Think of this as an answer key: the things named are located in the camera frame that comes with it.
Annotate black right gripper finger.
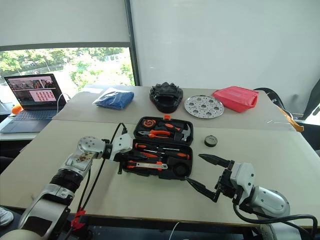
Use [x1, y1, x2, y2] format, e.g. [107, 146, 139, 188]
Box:
[184, 176, 221, 203]
[198, 153, 235, 171]

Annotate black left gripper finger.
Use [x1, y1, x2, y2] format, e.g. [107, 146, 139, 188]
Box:
[117, 159, 128, 175]
[128, 151, 149, 161]

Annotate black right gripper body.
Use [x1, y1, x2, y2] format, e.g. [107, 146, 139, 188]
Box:
[214, 167, 237, 200]

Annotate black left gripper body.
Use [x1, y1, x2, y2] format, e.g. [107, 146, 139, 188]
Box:
[115, 149, 136, 165]

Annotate orange black utility knife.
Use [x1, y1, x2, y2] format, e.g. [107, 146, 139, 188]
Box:
[126, 161, 168, 171]

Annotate black tool case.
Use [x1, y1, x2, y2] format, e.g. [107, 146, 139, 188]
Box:
[118, 114, 195, 181]

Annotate orange black screwdriver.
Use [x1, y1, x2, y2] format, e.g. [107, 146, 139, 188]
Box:
[156, 147, 192, 161]
[133, 142, 166, 155]

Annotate black tape roll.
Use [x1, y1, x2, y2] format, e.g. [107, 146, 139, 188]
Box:
[203, 134, 219, 149]

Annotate round perforated silver plate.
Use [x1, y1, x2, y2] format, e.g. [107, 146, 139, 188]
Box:
[184, 94, 225, 121]

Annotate blue bagged cloth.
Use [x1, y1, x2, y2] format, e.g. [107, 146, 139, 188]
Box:
[92, 86, 135, 110]

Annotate black moulded tray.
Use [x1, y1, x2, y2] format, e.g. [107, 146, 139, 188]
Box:
[149, 81, 184, 114]

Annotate red plastic bag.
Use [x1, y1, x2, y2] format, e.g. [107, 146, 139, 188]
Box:
[211, 85, 259, 114]

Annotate dark grey laptop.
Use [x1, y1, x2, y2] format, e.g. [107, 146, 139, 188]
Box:
[0, 73, 68, 134]

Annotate black chair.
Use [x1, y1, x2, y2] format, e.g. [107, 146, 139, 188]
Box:
[252, 78, 320, 151]

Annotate white sneaker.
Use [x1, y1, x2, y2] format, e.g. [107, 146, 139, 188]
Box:
[0, 205, 15, 227]

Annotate white roller blind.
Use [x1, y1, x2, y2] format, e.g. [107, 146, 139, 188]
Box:
[0, 0, 131, 48]

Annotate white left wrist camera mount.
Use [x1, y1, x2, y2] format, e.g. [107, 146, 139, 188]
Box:
[109, 133, 134, 162]

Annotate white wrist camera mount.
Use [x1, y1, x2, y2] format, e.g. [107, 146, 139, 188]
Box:
[109, 133, 134, 162]
[229, 162, 256, 204]

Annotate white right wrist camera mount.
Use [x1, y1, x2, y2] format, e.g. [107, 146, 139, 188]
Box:
[229, 162, 256, 204]

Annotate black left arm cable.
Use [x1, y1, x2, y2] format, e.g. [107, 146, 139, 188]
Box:
[63, 122, 129, 240]

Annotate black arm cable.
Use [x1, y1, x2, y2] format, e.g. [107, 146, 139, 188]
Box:
[232, 202, 320, 240]
[63, 122, 129, 240]

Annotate orange handled pliers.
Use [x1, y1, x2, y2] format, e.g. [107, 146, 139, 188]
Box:
[137, 129, 173, 140]

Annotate claw hammer orange black handle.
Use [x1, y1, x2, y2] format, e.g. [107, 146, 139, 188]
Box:
[163, 123, 192, 143]

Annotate thin white cable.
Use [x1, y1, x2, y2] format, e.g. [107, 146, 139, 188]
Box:
[171, 220, 181, 240]

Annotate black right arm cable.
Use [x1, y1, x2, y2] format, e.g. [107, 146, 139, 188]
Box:
[232, 202, 320, 240]

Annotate red tape on cable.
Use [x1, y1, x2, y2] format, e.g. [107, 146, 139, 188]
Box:
[70, 209, 87, 231]

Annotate white laptop cable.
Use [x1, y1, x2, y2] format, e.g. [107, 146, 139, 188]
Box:
[56, 92, 72, 111]

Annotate dark window frame post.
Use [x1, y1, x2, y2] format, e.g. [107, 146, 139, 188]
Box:
[124, 0, 143, 86]

